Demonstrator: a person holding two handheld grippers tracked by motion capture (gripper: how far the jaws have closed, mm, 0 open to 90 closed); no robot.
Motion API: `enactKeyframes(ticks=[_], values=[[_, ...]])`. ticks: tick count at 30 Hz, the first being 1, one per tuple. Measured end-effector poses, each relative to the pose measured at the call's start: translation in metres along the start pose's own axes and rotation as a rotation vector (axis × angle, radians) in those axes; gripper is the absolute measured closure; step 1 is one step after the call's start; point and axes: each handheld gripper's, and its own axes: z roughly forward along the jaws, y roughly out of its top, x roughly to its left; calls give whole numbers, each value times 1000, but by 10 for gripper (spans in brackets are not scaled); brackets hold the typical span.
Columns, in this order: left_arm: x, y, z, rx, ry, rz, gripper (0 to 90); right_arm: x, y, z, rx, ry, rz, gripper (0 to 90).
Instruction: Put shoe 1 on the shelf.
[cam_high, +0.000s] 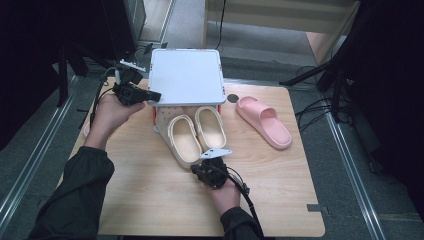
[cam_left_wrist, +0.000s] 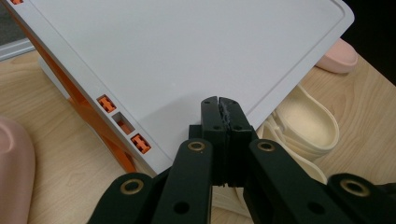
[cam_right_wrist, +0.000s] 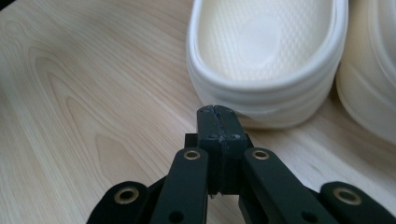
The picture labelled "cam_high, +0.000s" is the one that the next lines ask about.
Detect dark cabinet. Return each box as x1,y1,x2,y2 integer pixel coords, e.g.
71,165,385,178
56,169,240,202
99,0,148,63

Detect person's left hand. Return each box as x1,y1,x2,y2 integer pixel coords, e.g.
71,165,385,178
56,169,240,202
84,94,146,151

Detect black tripod stand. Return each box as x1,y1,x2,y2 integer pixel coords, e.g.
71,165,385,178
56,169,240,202
279,49,354,123

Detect right hand-held gripper black cable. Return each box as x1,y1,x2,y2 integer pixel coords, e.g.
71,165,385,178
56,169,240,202
219,164,264,239

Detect white shoe rack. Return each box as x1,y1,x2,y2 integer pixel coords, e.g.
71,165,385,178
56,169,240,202
145,48,227,135

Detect hand-held gripper black cable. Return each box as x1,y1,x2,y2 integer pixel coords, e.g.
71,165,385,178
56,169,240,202
219,164,264,239
89,66,121,129

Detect cream perforated clog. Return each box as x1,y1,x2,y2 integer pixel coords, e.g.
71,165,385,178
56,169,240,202
156,106,203,170
194,105,228,151

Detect black floor cables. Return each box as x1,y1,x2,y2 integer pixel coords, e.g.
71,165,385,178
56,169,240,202
294,64,351,133

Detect black hanging cable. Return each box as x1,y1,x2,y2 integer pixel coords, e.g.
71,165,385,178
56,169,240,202
214,0,228,51

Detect left hand-held gripper black cable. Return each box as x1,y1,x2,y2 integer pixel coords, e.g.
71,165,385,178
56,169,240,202
89,66,121,129

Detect small black plug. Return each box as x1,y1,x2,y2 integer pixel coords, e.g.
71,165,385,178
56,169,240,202
143,41,169,56

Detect person's right hand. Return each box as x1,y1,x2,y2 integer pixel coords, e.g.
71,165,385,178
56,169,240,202
208,178,242,216

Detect metal floor rail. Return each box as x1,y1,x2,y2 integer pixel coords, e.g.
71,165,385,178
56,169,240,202
0,76,79,234
321,96,388,240

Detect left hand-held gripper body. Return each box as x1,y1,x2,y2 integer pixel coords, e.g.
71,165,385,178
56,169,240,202
113,59,148,107

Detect white floor cable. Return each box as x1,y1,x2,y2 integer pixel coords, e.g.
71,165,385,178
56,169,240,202
134,46,151,66

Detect light wooden furniture frame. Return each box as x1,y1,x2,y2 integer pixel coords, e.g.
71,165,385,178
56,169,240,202
203,0,361,66

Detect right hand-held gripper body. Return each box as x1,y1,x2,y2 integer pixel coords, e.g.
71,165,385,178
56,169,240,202
196,148,233,189

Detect black metal stand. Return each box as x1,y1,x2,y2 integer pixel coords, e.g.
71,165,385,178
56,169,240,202
56,43,128,108

